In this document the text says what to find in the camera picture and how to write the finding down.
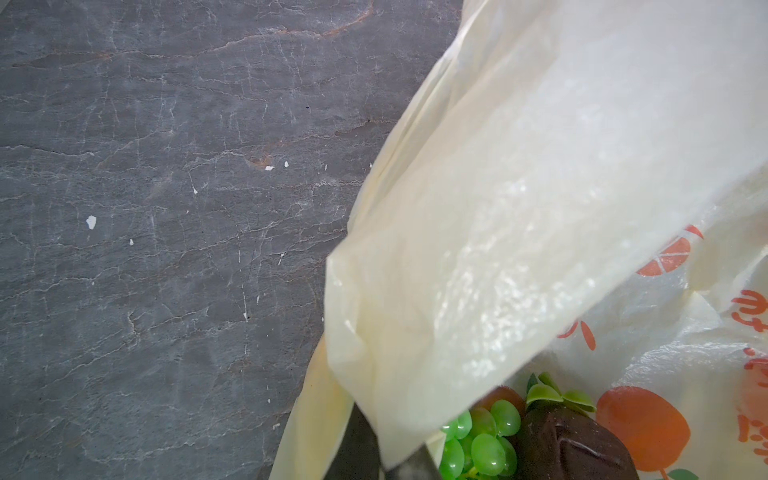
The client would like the green fake grape bunch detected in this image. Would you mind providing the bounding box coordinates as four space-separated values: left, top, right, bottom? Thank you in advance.
438 399 522 480

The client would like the dark purple fake eggplant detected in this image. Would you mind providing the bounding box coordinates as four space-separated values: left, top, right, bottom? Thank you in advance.
515 372 639 480

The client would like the cream printed plastic bag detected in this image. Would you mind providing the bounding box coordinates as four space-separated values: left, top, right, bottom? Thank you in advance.
271 1 767 479

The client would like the red fake peach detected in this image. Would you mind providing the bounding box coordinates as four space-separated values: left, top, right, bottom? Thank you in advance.
474 385 526 416

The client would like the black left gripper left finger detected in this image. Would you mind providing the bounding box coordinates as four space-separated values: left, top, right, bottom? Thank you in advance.
324 404 381 480

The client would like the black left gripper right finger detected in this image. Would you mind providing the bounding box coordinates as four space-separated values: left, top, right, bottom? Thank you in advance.
384 444 443 480

